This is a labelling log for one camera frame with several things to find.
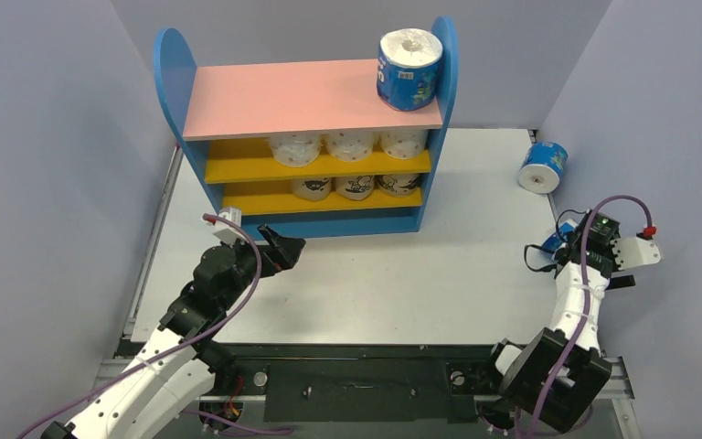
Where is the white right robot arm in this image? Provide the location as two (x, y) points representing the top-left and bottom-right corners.
(478, 210), (657, 434)

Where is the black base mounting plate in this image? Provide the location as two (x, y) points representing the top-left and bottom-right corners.
(197, 344), (513, 424)

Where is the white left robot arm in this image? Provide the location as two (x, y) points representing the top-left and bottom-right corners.
(41, 216), (306, 438)

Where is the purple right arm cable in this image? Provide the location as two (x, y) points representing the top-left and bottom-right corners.
(526, 195), (655, 439)

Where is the white floral paper roll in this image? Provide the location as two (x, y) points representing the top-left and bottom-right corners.
(323, 131), (377, 162)
(378, 129), (429, 160)
(268, 134), (322, 167)

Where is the aluminium rail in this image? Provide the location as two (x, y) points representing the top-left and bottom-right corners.
(600, 357), (635, 400)

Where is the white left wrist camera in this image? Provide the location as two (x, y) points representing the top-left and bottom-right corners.
(202, 207), (248, 247)

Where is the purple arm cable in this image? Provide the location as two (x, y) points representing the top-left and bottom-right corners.
(16, 213), (294, 439)
(526, 195), (655, 439)

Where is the brown cartoon paper roll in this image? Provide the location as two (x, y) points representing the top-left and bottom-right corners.
(376, 173), (420, 198)

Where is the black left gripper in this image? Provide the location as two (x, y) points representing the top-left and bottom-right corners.
(220, 224), (305, 310)

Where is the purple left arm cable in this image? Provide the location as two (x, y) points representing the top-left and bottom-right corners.
(16, 213), (294, 439)

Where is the blue paper roll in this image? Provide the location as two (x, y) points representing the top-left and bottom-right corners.
(376, 28), (443, 112)
(541, 219), (578, 254)
(517, 142), (569, 195)

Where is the blue pink yellow shelf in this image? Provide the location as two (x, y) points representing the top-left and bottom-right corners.
(153, 16), (460, 238)

